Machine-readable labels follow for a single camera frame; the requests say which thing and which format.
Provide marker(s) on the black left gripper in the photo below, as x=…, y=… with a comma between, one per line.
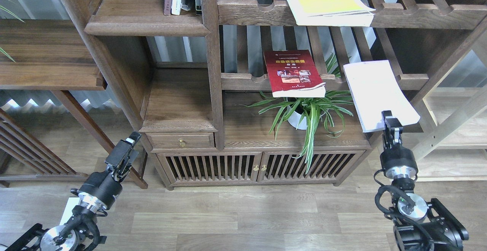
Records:
x=101, y=189

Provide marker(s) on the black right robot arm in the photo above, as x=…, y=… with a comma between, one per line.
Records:
x=418, y=225

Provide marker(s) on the dark wooden bookshelf cabinet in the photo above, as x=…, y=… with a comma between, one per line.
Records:
x=191, y=76

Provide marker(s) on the dark wooden side table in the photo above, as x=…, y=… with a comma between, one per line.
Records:
x=44, y=54

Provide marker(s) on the red cover book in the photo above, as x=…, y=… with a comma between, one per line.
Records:
x=293, y=73

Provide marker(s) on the green spider plant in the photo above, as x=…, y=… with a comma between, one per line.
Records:
x=333, y=105

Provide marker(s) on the light wooden shelf frame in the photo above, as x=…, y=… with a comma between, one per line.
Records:
x=453, y=145

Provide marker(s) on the white floor bar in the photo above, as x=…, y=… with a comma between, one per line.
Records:
x=67, y=213

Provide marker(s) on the white pink cover book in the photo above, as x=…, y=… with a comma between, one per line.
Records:
x=374, y=89

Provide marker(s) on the white plant pot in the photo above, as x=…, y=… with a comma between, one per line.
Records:
x=298, y=114

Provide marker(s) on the brass drawer knob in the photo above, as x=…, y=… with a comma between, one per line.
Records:
x=182, y=142

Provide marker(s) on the yellow green cover book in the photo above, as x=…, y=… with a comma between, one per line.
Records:
x=331, y=12

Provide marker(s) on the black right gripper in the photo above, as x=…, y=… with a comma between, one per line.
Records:
x=396, y=160

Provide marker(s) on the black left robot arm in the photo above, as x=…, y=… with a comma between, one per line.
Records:
x=79, y=233

